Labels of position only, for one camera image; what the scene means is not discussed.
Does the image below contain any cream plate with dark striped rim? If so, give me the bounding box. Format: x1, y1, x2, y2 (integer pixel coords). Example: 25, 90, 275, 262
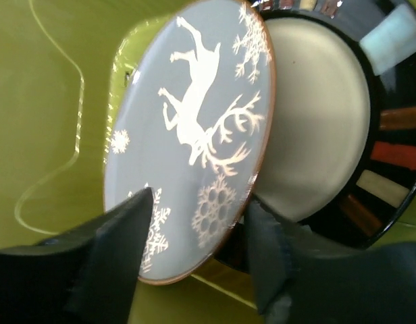
214, 0, 416, 271

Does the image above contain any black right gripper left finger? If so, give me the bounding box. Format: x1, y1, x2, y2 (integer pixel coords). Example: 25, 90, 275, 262
0, 188, 153, 323

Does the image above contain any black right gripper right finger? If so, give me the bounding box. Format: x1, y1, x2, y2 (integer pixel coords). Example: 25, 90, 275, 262
244, 200, 416, 323

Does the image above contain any olive green plastic bin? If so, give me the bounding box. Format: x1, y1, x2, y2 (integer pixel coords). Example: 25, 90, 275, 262
0, 0, 416, 324

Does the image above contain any grey reindeer plate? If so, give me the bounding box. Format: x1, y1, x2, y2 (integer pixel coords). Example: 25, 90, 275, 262
103, 1, 276, 286

